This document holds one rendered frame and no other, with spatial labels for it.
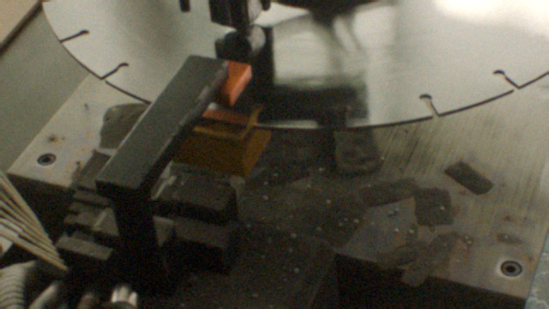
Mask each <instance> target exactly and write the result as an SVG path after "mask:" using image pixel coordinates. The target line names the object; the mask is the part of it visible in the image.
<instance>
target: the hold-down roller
mask: <svg viewBox="0 0 549 309"><path fill-rule="evenodd" d="M248 7H249V16H250V26H252V25H253V24H254V23H255V22H256V21H257V20H258V18H259V17H260V15H261V13H262V4H261V1H260V0H248Z"/></svg>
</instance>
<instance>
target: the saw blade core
mask: <svg viewBox="0 0 549 309"><path fill-rule="evenodd" d="M42 2H43V7H44V10H45V15H46V18H47V20H48V22H49V24H50V27H51V30H52V31H53V33H54V34H55V36H56V37H57V39H58V41H59V42H60V44H63V48H64V49H65V50H66V51H67V52H68V54H69V55H70V56H71V57H72V58H73V59H74V60H75V61H76V62H78V63H79V64H81V65H82V66H83V68H84V69H86V70H87V71H88V72H90V73H91V74H92V75H94V76H96V77H97V78H99V79H100V80H101V81H102V80H104V79H105V82H106V84H108V85H109V86H111V87H113V88H115V89H116V90H118V91H120V92H122V93H124V94H127V95H128V96H130V97H132V98H134V99H136V100H139V101H141V102H144V103H146V104H149V105H152V103H153V102H154V100H155V99H156V98H157V96H158V95H159V94H160V92H161V91H162V89H163V88H164V87H165V85H166V84H167V83H168V82H169V81H170V79H171V78H172V77H173V75H174V74H175V73H176V71H177V70H178V68H179V67H180V66H181V64H182V63H183V62H184V60H185V58H186V57H187V56H188V54H191V53H192V54H196V55H201V56H206V57H211V58H219V59H224V60H227V61H232V62H237V63H242V64H248V65H249V66H250V72H251V78H250V80H249V81H248V83H247V84H246V86H245V87H244V89H243V91H242V92H241V94H240V95H239V97H238V98H237V99H236V101H235V102H234V104H233V105H232V106H223V105H218V104H214V103H211V104H210V105H209V107H208V109H207V110H206V112H212V113H213V114H214V118H213V120H212V121H211V122H210V123H213V124H222V125H227V126H232V127H239V128H245V129H248V126H249V124H250V121H251V119H252V117H253V115H254V114H253V109H254V108H257V107H261V108H262V110H261V111H260V112H259V113H258V115H257V117H256V121H255V123H254V124H253V128H254V130H269V131H282V132H340V125H339V113H337V111H338V110H346V111H347V112H345V119H346V130H347V131H355V130H373V129H380V128H387V127H393V126H399V125H404V124H413V123H418V122H422V121H426V120H431V119H433V115H432V113H431V111H430V109H429V108H428V106H427V104H426V103H425V102H424V101H422V100H420V99H423V98H429V99H431V106H432V108H433V109H434V111H435V112H436V114H437V115H438V117H439V118H441V117H444V116H448V115H451V114H454V113H457V112H462V111H466V110H468V109H471V108H474V107H476V106H481V105H484V104H486V103H489V102H491V101H494V100H497V99H500V98H502V97H504V96H506V95H508V94H512V93H514V91H515V89H514V88H513V87H512V86H511V85H509V83H511V84H512V85H513V86H515V87H516V88H518V89H519V90H520V89H522V88H525V87H526V86H527V85H529V84H531V83H533V82H536V81H538V80H539V79H540V78H542V77H544V76H546V75H548V74H549V0H271V9H270V10H269V11H268V12H263V11H262V13H261V15H260V17H259V18H258V20H257V21H256V22H255V23H254V24H253V25H252V26H251V27H250V30H249V31H248V32H247V33H244V32H240V31H237V30H234V29H231V28H229V27H221V26H220V25H218V24H214V23H212V22H211V21H210V15H209V8H208V0H190V5H191V11H190V12H188V13H183V12H181V10H180V5H179V0H42ZM85 33H88V35H87V36H83V37H82V36H81V35H83V34H85ZM122 66H128V68H126V69H124V70H118V69H119V68H120V67H122ZM115 72H116V73H115ZM495 74H503V75H504V76H505V80H507V81H508V82H509V83H507V82H506V81H505V80H504V79H502V78H501V77H497V76H495Z"/></svg>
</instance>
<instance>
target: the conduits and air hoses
mask: <svg viewBox="0 0 549 309"><path fill-rule="evenodd" d="M0 183H1V185H2V186H3V187H4V188H5V189H6V191H7V192H8V193H9V195H10V196H11V197H12V198H13V200H14V201H15V202H16V204H17V205H18V206H19V207H20V209H21V210H22V211H23V212H22V211H21V210H19V209H18V208H17V207H16V206H15V205H14V204H13V203H12V202H11V201H10V200H9V199H8V198H7V196H6V195H5V194H3V193H2V192H1V191H0V197H1V198H2V199H3V200H4V201H5V202H7V203H8V205H9V206H10V207H11V208H12V209H13V210H14V211H15V212H16V213H17V214H16V213H15V212H14V211H13V210H12V209H10V208H9V207H8V206H7V205H6V204H5V203H3V202H2V201H1V200H0V206H1V207H3V208H4V209H5V210H7V211H8V213H9V214H11V215H12V216H13V217H14V218H16V220H18V221H19V222H20V223H21V224H23V225H24V226H25V227H27V228H28V229H29V230H28V229H27V228H25V227H23V226H22V225H21V224H20V223H19V222H17V221H15V220H14V219H12V218H11V217H9V216H8V215H7V214H5V213H4V212H3V211H2V210H0V215H1V216H3V217H4V218H5V219H7V220H8V221H9V222H11V223H12V224H14V225H15V226H17V227H18V228H19V229H20V230H22V231H23V232H25V233H27V234H28V235H30V236H31V237H33V239H32V238H31V237H29V236H27V235H26V234H24V233H22V232H21V231H19V230H17V229H16V228H14V227H12V226H10V225H9V224H8V223H7V222H5V221H3V220H1V219H0V224H1V225H3V226H5V227H6V228H8V229H9V230H10V231H12V232H14V233H16V234H18V235H20V236H21V237H22V238H24V239H26V240H28V241H29V242H31V243H33V244H34V245H36V246H37V247H36V246H34V245H31V244H29V243H27V242H26V241H24V240H22V239H19V238H17V237H15V236H14V235H12V234H10V233H8V232H6V231H4V230H2V229H1V228H0V236H1V237H3V238H5V239H7V240H9V241H10V242H11V243H13V244H15V245H18V246H19V247H22V248H24V249H26V250H28V251H30V252H32V253H34V254H35V255H37V256H39V257H41V258H43V259H45V260H46V261H48V262H50V263H52V264H55V265H56V266H57V267H59V268H61V269H63V270H65V271H67V270H68V269H69V267H67V266H65V265H64V260H62V259H61V258H59V257H60V254H58V253H56V252H55V251H56V250H57V249H56V248H55V247H53V246H52V242H51V241H50V240H49V239H48V238H49V236H48V235H47V234H46V233H45V229H44V228H42V226H41V224H40V222H39V221H38V220H37V219H38V218H37V217H36V215H35V214H34V213H33V211H32V210H31V209H30V208H29V207H28V206H27V205H26V203H25V202H24V201H23V200H22V198H21V197H20V195H19V194H18V193H17V191H16V190H15V188H14V187H13V186H12V185H11V183H10V182H9V181H8V180H7V179H6V176H5V175H4V174H3V172H2V171H1V170H0ZM22 218H23V219H24V220H23V219H22ZM30 230H31V231H32V232H31V231H30ZM35 239H36V240H37V241H36V240H35ZM38 247H39V248H38ZM40 248H41V249H43V250H41V249H40ZM34 262H35V261H30V262H27V263H25V264H14V265H12V266H10V267H8V268H4V269H2V270H0V309H52V308H53V307H54V306H56V309H69V300H68V295H67V293H68V291H69V287H68V285H67V284H66V283H64V282H62V281H59V280H56V281H54V282H53V283H52V284H51V286H50V287H49V288H48V289H46V291H44V292H43V293H42V294H41V295H40V296H39V297H38V298H37V299H36V300H35V301H34V302H33V303H32V304H31V305H30V307H28V294H32V293H35V292H37V291H38V290H40V289H41V288H42V287H43V285H44V277H43V276H42V273H41V272H40V270H39V268H38V267H37V265H35V264H34ZM105 298H106V290H105V288H104V287H103V286H101V285H100V284H98V283H96V282H93V283H89V284H88V285H87V286H86V289H85V291H84V293H83V296H82V297H81V301H80V303H79V305H78V307H77V308H76V309H140V299H141V296H140V295H138V294H136V293H135V292H134V291H133V290H132V288H131V285H130V283H126V282H123V283H119V284H117V285H115V286H114V287H113V288H112V290H111V292H110V299H109V301H107V300H105Z"/></svg>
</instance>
